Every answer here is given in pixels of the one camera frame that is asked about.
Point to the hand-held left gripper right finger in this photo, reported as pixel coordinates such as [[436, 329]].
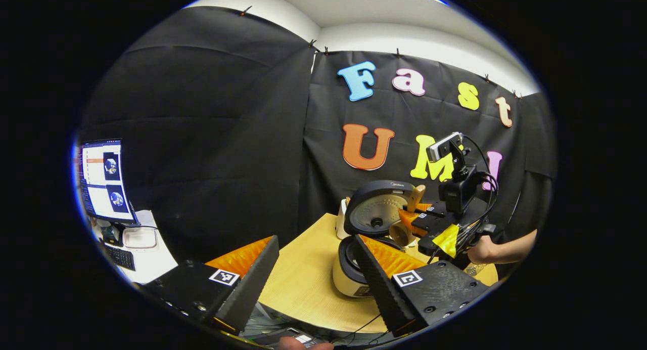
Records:
[[379, 284]]

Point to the white toaster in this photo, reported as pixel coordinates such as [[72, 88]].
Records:
[[342, 221]]

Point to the computer monitor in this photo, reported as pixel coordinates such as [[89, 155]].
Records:
[[103, 180]]

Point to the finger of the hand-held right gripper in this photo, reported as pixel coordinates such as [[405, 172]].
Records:
[[410, 222], [424, 207]]

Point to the black backdrop cloth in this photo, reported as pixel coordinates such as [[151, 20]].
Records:
[[212, 137]]

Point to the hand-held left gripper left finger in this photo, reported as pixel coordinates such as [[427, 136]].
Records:
[[252, 284]]

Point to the wooden spoon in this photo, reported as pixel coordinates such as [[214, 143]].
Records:
[[402, 233]]

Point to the black keyboard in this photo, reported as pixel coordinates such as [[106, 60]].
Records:
[[120, 257]]

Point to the white desk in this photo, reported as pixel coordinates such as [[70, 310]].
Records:
[[151, 261]]

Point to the dark grey rice cooker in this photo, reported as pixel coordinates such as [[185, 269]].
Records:
[[374, 211]]

